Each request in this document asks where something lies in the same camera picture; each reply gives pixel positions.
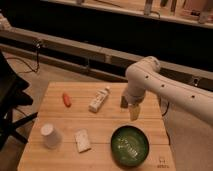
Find dark rectangular block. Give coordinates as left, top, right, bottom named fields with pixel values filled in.
left=120, top=96, right=128, bottom=109

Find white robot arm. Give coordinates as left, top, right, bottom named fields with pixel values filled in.
left=120, top=56, right=213, bottom=126

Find green ceramic bowl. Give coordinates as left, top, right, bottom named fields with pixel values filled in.
left=110, top=125, right=149, bottom=167

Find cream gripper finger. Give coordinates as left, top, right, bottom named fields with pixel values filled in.
left=129, top=105, right=140, bottom=121

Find black cable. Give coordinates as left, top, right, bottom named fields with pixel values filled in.
left=5, top=39, right=44, bottom=75

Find orange carrot toy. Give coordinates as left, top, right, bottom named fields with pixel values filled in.
left=62, top=93, right=71, bottom=107

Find black chair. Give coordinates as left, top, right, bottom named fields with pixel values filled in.
left=0, top=50, right=37, bottom=151

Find white ceramic cup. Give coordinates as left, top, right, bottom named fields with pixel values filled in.
left=40, top=123, right=62, bottom=149

